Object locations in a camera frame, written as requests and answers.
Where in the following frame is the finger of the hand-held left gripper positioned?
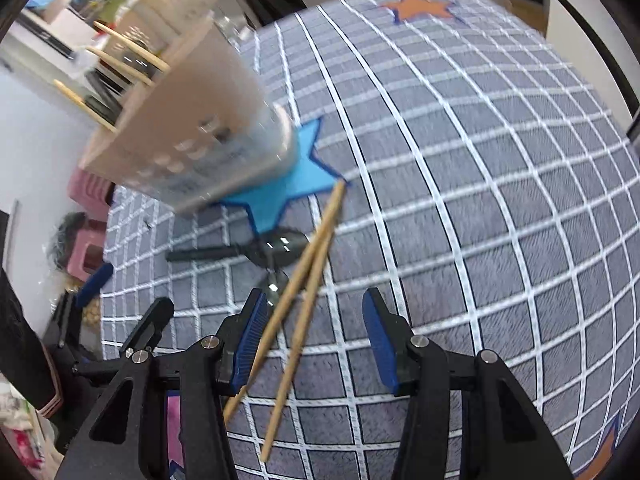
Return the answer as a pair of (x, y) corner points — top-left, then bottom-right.
(75, 262), (115, 310)
(120, 297), (175, 359)

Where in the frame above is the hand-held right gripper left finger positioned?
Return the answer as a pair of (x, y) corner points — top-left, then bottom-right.
(55, 288), (268, 480)

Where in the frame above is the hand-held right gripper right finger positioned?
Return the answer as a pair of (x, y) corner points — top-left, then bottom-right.
(362, 288), (571, 480)

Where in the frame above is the beige plastic utensil holder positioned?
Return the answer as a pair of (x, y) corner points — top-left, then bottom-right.
(80, 15), (301, 218)

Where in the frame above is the dark cloth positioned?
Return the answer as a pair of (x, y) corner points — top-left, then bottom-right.
(0, 270), (58, 416)

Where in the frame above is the black plastic bag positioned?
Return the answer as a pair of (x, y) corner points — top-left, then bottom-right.
(49, 211), (87, 263)

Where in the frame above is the cardboard box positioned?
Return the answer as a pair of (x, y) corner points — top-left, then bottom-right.
(500, 0), (551, 36)

